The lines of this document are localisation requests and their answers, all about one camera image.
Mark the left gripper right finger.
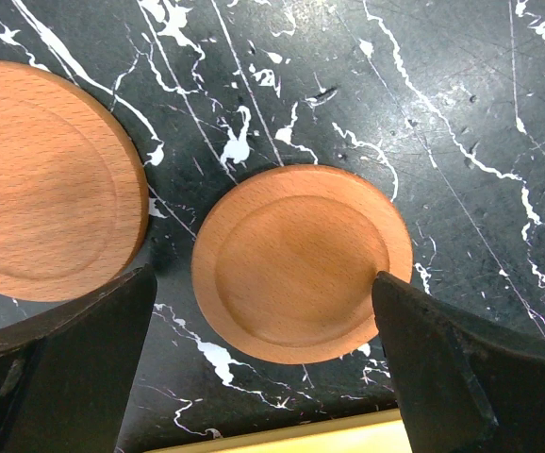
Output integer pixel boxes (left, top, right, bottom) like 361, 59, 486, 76
372, 272, 545, 452

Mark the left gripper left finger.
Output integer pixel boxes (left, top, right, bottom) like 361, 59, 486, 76
0, 266, 157, 452

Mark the light wooden coaster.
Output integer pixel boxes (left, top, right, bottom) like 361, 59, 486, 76
191, 164, 413, 364
0, 61, 149, 302

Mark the yellow tray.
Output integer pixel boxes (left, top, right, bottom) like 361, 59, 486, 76
166, 409, 411, 452

